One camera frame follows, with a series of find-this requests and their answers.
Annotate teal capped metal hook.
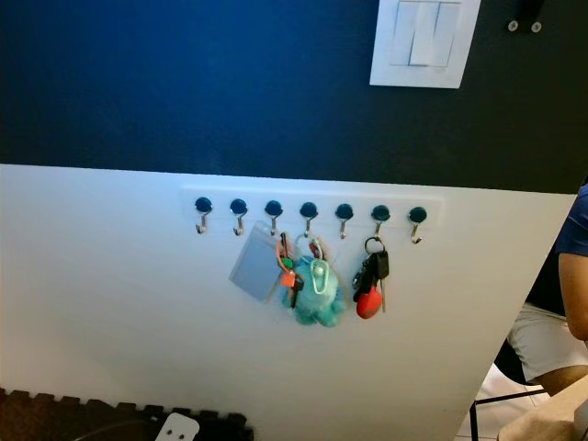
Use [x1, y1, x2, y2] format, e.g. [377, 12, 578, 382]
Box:
[300, 201, 320, 238]
[265, 199, 284, 237]
[408, 206, 429, 245]
[371, 204, 391, 238]
[230, 198, 249, 237]
[194, 196, 213, 235]
[335, 203, 355, 241]

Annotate keys with orange tag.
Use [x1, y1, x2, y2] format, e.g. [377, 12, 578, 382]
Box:
[275, 232, 307, 310]

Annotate brown puzzle floor mat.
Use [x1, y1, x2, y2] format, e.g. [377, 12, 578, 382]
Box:
[0, 388, 254, 441]

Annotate clear plastic card holder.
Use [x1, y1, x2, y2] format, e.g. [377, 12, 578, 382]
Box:
[228, 221, 287, 305]

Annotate black key with red fob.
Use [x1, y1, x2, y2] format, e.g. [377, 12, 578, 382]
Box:
[350, 236, 391, 322]

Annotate man in blue shirt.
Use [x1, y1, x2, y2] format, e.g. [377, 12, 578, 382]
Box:
[509, 178, 588, 399]

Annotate teal plush keychain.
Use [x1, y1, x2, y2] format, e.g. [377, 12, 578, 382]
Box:
[291, 233, 347, 329]

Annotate white light switch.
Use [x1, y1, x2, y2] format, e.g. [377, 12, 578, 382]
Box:
[368, 0, 483, 91]

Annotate black bracket with screws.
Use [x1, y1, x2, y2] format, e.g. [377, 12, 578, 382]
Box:
[504, 0, 546, 35]

